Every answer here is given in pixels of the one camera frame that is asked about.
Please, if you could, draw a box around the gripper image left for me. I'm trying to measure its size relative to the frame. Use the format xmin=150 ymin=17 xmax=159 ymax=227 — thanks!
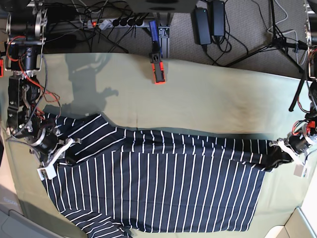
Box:
xmin=27 ymin=128 xmax=82 ymax=168

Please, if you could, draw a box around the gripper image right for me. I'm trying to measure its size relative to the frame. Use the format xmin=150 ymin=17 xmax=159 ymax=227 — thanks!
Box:
xmin=262 ymin=128 xmax=317 ymax=172

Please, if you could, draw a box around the navy white striped T-shirt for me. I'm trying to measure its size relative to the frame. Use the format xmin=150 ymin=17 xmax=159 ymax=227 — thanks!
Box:
xmin=41 ymin=113 xmax=279 ymax=238

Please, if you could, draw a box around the light green table cloth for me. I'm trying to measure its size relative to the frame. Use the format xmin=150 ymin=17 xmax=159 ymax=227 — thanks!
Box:
xmin=0 ymin=53 xmax=317 ymax=238

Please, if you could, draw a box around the black tripod stand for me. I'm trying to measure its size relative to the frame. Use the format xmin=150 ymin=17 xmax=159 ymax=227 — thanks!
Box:
xmin=225 ymin=0 xmax=317 ymax=112

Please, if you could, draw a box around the blue orange centre clamp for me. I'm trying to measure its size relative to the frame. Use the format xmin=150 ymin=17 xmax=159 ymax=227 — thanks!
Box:
xmin=149 ymin=20 xmax=166 ymax=84

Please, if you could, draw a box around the grey power strip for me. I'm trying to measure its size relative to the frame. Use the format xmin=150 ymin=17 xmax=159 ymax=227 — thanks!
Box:
xmin=84 ymin=17 xmax=149 ymax=31

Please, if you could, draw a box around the black power adapter left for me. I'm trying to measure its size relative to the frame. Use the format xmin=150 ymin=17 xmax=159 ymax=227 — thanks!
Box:
xmin=192 ymin=8 xmax=211 ymax=45

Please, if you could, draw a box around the black power adapter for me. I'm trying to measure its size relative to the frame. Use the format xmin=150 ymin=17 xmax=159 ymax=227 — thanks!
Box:
xmin=210 ymin=0 xmax=225 ymax=37
xmin=192 ymin=8 xmax=211 ymax=45

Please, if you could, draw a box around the black power adapter right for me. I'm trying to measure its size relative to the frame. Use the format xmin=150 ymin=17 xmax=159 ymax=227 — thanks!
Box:
xmin=210 ymin=0 xmax=225 ymax=37

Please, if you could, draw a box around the black box under table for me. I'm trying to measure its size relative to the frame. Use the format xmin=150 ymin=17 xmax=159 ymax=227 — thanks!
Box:
xmin=126 ymin=0 xmax=198 ymax=13

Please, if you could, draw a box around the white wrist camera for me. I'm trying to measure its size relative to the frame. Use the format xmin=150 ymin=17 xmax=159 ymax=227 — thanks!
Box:
xmin=294 ymin=164 xmax=309 ymax=178
xmin=37 ymin=165 xmax=57 ymax=181

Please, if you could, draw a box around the aluminium profile post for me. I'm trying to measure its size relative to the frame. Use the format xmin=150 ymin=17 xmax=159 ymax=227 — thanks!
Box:
xmin=153 ymin=12 xmax=174 ymax=59

